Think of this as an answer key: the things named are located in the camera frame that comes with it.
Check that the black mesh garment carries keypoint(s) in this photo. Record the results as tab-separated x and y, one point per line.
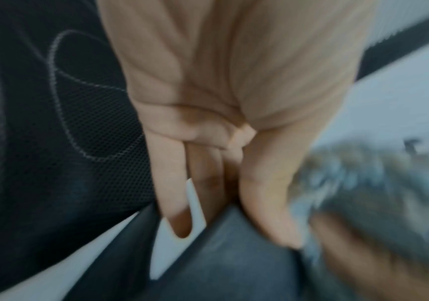
51	132

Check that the person's right hand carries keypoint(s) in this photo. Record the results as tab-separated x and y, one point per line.
378	264

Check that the person's left hand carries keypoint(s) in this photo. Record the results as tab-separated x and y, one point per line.
214	73

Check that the dark grey denim garment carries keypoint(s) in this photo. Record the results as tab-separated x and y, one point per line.
218	264

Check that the black edge strip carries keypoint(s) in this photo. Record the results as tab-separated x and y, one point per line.
404	44

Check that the grey-blue fuzzy knit cloth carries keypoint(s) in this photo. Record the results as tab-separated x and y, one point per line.
378	182

